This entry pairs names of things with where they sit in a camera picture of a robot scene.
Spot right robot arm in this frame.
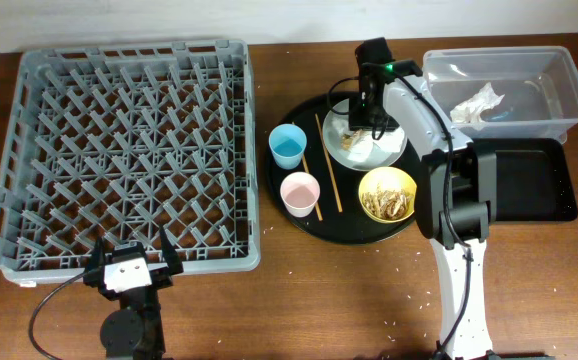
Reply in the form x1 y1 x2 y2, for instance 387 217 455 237
350 38 497 359

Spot light blue plastic cup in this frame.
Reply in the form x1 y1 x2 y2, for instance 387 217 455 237
268 124 307 170

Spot clear plastic waste bin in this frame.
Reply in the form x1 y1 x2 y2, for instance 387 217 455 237
423 46 578 142

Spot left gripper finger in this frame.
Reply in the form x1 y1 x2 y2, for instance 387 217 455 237
159 227 183 275
88 237 105 272

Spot white paper tissue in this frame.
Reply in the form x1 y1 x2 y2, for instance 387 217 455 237
450 82 505 124

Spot black rectangular tray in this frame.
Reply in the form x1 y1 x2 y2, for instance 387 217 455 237
452 138 578 223

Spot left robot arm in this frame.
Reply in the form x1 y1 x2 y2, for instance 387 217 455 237
84 227 184 360

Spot wooden chopstick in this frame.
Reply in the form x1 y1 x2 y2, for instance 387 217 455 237
314 113 343 213
283 141 323 221

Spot pink plastic cup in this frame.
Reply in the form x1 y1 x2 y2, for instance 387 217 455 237
280 172 320 218

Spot grey round plate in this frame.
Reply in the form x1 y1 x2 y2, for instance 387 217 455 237
322 99 407 172

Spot brown food scraps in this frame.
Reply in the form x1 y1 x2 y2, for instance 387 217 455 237
360 186 413 221

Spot round black serving tray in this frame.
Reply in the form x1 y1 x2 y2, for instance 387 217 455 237
264 95 415 245

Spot yellow bowl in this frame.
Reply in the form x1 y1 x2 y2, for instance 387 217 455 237
358 167 417 224

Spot grey plastic dishwasher rack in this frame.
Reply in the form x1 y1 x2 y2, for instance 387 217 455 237
0 40 261 287

